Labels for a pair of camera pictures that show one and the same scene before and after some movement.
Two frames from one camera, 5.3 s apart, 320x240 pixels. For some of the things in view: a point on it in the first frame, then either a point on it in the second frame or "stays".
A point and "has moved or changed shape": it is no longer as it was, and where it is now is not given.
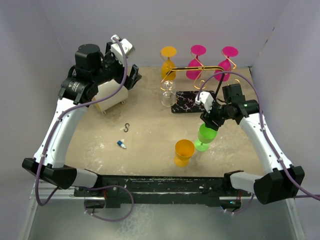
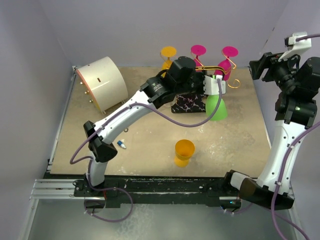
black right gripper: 208,117 → 260,65
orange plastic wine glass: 166,66 stays
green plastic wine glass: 205,135 has moved or changed shape
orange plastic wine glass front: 184,149 stays
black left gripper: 110,56 → 201,78
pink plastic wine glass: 197,50 stays
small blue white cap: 120,143 stays
